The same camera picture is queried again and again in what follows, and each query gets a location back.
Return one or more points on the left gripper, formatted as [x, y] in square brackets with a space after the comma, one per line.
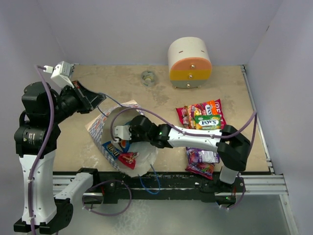
[88, 100]

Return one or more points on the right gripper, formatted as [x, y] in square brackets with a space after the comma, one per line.
[133, 139]

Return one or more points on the red small candy packet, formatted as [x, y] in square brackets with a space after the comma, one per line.
[128, 159]

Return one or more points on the blue m&m's packet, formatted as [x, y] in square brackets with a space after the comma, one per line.
[112, 151]

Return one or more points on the checkered paper bag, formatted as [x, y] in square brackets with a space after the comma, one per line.
[109, 133]

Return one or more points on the pink REAL crisps bag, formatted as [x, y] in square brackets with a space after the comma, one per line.
[182, 115]

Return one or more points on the green Fox's candy bag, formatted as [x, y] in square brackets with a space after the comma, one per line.
[208, 122]

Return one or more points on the purple snack packet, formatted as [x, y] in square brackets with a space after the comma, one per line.
[201, 162]

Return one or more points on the orange snack packet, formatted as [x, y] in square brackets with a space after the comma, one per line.
[213, 107]

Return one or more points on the blue snack bag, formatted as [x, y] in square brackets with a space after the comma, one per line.
[126, 137]

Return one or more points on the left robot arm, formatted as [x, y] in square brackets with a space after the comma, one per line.
[36, 142]

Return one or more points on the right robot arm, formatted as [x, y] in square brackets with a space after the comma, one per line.
[232, 146]

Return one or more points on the white mini drawer cabinet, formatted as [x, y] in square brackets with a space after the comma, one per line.
[188, 62]

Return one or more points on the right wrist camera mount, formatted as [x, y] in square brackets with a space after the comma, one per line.
[117, 133]

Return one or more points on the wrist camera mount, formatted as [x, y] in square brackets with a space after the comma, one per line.
[117, 133]
[61, 74]

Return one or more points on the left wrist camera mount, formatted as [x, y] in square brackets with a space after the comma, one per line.
[61, 74]

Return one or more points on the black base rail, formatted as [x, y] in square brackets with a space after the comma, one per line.
[114, 186]

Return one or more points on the aluminium frame rail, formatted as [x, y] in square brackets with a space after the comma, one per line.
[255, 185]

